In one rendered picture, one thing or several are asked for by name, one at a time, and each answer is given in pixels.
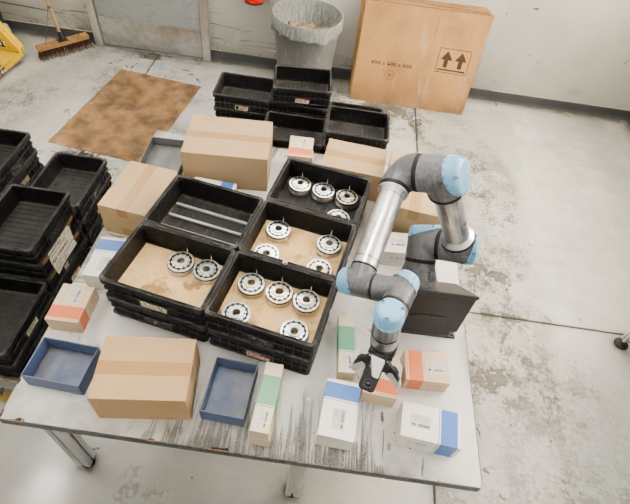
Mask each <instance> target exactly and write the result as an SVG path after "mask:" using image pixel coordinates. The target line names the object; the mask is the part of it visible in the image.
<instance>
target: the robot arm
mask: <svg viewBox="0 0 630 504"><path fill-rule="evenodd" d="M470 174H471V169H470V165H469V162H468V160H467V159H466V158H465V157H463V156H456V155H453V154H450V155H442V154H424V153H411V154H407V155H405V156H403V157H401V158H399V159H398V160H396V161H395V162H394V163H393V164H392V165H391V166H390V167H389V168H388V169H387V170H386V172H385V173H384V175H383V176H382V178H381V180H380V182H379V185H378V188H377V189H378V192H379V194H378V197H377V199H376V202H375V204H374V207H373V210H372V212H371V215H370V217H369V220H368V223H367V225H366V228H365V230H364V233H363V235H362V238H361V241H360V243H359V246H358V248H357V251H356V254H355V256H354V259H353V261H352V264H351V266H350V267H343V268H342V269H341V270H340V271H339V272H338V275H337V279H336V286H337V289H338V291H339V292H341V293H343V294H346V295H350V296H352V297H353V296H355V297H359V298H364V299H368V300H373V301H377V302H378V303H377V305H376V307H375V309H374V312H373V322H372V328H370V329H369V331H370V332H371V335H370V347H369V350H368V352H369V353H368V354H367V353H366V354H365V350H364V349H363V350H361V351H360V353H359V354H358V356H357V358H356V359H355V360H354V361H353V362H352V364H351V369H352V370H353V371H355V370H356V369H359V368H364V371H363V374H362V376H361V379H360V381H359V387H360V388H361V389H363V390H365V391H367V392H370V393H372V392H374V391H375V389H376V386H377V384H378V381H379V379H380V376H381V374H382V372H384V373H386V376H387V378H389V379H390V380H391V382H392V384H393V385H394V387H395V388H400V387H401V374H402V369H403V367H402V365H401V364H399V365H397V366H395V365H394V364H392V363H391V361H392V360H393V357H395V354H396V351H397V348H398V344H399V342H398V341H399V338H400V333H401V329H402V326H403V324H404V321H405V319H406V317H407V315H408V312H409V310H410V307H411V305H412V303H413V301H414V299H415V297H416V296H417V291H418V289H419V287H423V288H436V287H437V283H438V281H437V275H436V269H435V264H436V260H442V261H448V262H454V263H459V264H463V265H465V264H466V265H473V264H474V263H475V261H476V258H477V255H478V251H479V247H480V242H481V235H480V234H477V233H474V232H473V230H472V228H471V227H470V226H468V223H467V218H466V213H465V208H464V203H463V196H464V195H466V194H467V192H468V190H469V187H470V182H471V176H470ZM410 192H421V193H427V195H428V198H429V200H430V201H431V202H433V203H434V204H435V206H436V209H437V213H438V216H439V220H440V224H441V225H412V226H411V227H410V229H409V234H408V236H407V237H408V240H407V247H406V254H405V261H404V264H403V266H402V268H401V270H398V271H397V272H396V273H395V274H394V275H393V276H388V275H383V274H378V273H377V270H378V267H379V264H380V262H381V259H382V256H383V254H384V251H385V248H386V245H387V243H388V240H389V237H390V235H391V232H392V229H393V226H394V224H395V221H396V218H397V216H398V213H399V210H400V207H401V205H402V202H403V201H404V200H406V199H407V198H408V195H409V193H410ZM441 228H442V229H441Z"/></svg>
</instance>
